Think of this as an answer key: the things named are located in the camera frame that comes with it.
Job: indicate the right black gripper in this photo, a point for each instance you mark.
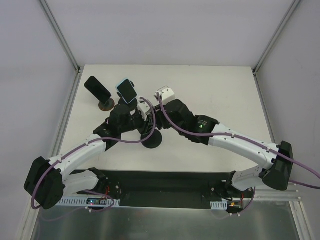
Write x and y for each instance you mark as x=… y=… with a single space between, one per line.
x=158 y=120

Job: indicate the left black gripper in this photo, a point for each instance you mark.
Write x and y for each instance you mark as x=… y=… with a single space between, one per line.
x=139 y=120

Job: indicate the black round-base phone stand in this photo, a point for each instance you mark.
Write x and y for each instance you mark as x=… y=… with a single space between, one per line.
x=154 y=140

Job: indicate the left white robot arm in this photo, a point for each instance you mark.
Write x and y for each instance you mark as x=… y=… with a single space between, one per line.
x=50 y=179

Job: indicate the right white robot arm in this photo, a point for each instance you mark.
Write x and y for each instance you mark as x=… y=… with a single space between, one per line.
x=273 y=166

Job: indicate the black stand under blue phone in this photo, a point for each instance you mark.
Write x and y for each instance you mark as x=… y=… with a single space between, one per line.
x=132 y=106

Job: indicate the wooden-base phone stand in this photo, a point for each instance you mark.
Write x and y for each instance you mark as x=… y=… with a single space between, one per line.
x=106 y=106

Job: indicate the light blue cased phone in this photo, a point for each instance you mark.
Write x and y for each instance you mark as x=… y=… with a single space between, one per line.
x=126 y=90

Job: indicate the black phone on wooden stand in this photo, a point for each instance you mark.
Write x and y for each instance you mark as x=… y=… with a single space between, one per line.
x=96 y=88

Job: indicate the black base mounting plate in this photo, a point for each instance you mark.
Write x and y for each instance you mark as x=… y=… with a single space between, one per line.
x=173 y=190

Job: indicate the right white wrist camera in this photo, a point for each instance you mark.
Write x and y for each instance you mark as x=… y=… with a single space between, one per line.
x=165 y=94

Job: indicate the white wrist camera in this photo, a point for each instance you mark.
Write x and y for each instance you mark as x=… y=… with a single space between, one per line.
x=165 y=94
x=144 y=108

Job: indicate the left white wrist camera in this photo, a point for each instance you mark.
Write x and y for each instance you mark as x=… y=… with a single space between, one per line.
x=144 y=108

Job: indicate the left aluminium frame post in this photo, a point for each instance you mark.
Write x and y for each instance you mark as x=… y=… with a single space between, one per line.
x=59 y=35

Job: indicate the aluminium frame post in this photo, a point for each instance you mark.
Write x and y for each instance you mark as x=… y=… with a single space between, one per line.
x=59 y=35
x=276 y=35

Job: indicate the left white cable duct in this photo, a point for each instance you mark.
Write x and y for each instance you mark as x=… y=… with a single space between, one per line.
x=84 y=201

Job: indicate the white cable duct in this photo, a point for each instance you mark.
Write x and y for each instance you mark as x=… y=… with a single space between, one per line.
x=219 y=205
x=84 y=201

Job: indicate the right white cable duct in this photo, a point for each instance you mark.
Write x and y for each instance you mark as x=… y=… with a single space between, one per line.
x=219 y=205

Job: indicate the horizontal aluminium rail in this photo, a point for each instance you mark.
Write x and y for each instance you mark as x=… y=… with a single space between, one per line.
x=274 y=196

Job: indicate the right aluminium frame post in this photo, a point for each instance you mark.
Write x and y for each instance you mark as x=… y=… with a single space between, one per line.
x=276 y=35

